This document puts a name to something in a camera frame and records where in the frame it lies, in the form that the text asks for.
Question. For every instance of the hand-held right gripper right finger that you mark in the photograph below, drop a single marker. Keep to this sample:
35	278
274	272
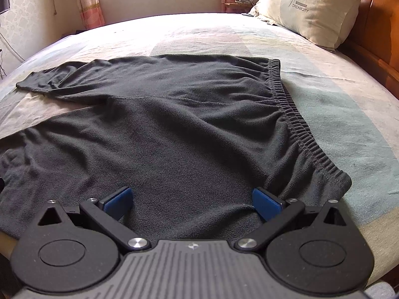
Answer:
265	207

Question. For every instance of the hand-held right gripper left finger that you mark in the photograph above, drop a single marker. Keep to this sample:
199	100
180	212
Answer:
117	204

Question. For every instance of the dark grey pants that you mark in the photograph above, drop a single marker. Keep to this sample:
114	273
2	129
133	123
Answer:
171	130

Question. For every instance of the floral patchwork bed sheet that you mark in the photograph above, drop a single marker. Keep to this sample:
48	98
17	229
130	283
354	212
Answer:
343	115

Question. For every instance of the pale floral pillow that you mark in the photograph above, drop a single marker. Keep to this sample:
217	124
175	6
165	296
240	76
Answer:
254	11

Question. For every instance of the wooden bedside shelf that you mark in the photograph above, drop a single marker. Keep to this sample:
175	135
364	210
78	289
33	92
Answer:
233	7

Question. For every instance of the wooden headboard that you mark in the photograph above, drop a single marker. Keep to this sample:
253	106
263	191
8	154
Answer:
380	37

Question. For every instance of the beige printed pillow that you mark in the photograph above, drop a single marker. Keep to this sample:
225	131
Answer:
311	6

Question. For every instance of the grey patterned bundle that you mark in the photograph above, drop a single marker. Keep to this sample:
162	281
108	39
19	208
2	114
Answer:
246	0

